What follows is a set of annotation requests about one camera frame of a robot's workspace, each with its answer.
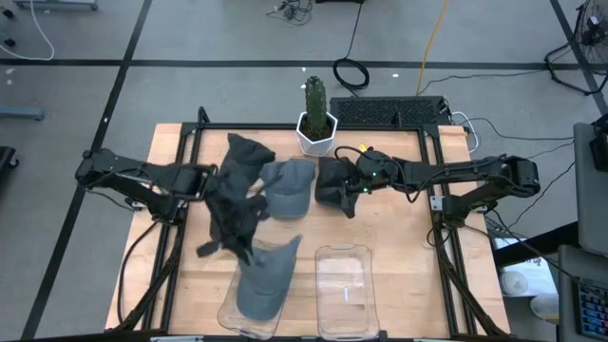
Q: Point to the white faceted plant pot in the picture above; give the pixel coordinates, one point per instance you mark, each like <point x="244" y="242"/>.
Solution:
<point x="316" y="145"/>

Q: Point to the black metal beam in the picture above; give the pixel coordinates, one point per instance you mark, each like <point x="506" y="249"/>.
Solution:
<point x="537" y="243"/>

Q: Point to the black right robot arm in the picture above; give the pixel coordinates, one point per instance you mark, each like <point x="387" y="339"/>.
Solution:
<point x="456" y="171"/>

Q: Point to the clear plastic bin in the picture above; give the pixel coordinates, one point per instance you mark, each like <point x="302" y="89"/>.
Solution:
<point x="228" y="316"/>
<point x="347" y="294"/>

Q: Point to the grey laptop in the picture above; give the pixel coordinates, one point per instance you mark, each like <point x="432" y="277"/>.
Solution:
<point x="591" y="190"/>

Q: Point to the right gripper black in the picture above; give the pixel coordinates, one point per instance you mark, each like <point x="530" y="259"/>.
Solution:
<point x="373" y="171"/>

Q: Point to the black aluminium table frame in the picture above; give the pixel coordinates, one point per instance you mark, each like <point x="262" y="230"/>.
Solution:
<point x="304" y="127"/>

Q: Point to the keyboard with blue keys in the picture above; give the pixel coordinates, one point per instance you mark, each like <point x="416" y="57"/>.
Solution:
<point x="594" y="309"/>

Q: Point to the white paper roll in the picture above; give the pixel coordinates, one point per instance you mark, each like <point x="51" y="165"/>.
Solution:
<point x="514" y="283"/>

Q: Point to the green cactus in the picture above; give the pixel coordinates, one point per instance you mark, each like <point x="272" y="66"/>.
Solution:
<point x="316" y="102"/>

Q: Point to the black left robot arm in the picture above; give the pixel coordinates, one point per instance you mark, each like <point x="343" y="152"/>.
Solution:
<point x="119" y="166"/>

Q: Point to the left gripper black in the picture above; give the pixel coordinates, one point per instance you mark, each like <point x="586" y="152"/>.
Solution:
<point x="203" y="181"/>

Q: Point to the grey-blue baseball cap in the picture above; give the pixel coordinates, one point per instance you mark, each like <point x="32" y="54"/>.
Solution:
<point x="266" y="285"/>
<point x="290" y="187"/>

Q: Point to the black standing fan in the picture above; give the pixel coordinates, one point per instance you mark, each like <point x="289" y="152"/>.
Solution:
<point x="591" y="33"/>

